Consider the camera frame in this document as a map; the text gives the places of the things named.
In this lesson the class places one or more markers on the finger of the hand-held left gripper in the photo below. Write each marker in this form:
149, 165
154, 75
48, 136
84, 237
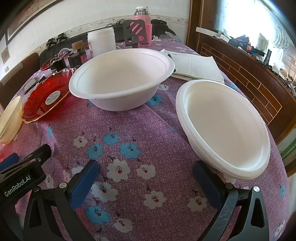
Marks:
9, 160
37, 154

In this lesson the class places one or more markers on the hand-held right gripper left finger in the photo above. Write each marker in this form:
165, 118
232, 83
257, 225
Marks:
85, 183

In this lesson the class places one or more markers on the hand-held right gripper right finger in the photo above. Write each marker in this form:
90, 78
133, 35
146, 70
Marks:
205, 185

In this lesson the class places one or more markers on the red glass plate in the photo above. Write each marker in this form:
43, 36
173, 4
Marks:
41, 102

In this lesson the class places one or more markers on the large white foam bowl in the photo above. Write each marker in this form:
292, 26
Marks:
120, 74

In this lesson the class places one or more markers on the cream plastic bowl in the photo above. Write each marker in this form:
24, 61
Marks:
9, 120

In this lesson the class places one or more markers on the black smartphone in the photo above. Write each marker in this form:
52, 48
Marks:
30, 84

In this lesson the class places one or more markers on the purple floral tablecloth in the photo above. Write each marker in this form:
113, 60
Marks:
138, 129

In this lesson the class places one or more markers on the brown armchair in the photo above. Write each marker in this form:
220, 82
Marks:
13, 78

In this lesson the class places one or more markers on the black jar with red label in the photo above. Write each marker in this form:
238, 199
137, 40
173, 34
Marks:
77, 59

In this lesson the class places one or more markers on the black clamp device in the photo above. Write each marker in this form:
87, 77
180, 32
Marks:
50, 42
60, 38

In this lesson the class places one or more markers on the wooden brick-pattern cabinet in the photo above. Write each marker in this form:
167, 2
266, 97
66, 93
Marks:
249, 78

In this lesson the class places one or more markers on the brown round lid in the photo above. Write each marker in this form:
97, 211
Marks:
77, 44

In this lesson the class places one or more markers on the white paper notebook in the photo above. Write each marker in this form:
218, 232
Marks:
198, 67

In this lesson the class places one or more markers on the black pen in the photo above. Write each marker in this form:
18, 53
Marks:
174, 69

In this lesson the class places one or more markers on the black leather sofa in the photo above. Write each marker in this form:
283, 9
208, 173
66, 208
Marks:
69, 38

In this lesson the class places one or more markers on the white plastic jar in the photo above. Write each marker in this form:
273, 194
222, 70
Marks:
101, 41

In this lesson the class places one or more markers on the framed painting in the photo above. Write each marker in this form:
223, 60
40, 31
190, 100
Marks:
23, 16

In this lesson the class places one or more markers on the black flashlight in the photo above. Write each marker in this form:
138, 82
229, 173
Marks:
268, 56

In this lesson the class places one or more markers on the black phone stand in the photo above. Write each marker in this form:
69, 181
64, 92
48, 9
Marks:
127, 34

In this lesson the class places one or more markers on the clear plastic bag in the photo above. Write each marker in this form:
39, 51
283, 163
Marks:
170, 37

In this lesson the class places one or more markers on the white plastic bottle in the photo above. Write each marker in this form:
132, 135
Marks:
262, 42

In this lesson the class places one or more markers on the long white box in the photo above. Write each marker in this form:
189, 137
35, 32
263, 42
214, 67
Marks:
208, 31

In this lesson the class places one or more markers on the black backpack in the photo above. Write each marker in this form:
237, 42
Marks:
161, 26

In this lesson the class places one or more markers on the pink thermos bottle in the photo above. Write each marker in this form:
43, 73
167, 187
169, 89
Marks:
141, 17

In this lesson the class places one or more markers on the small wall plaque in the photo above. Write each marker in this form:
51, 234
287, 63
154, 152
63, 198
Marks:
5, 55

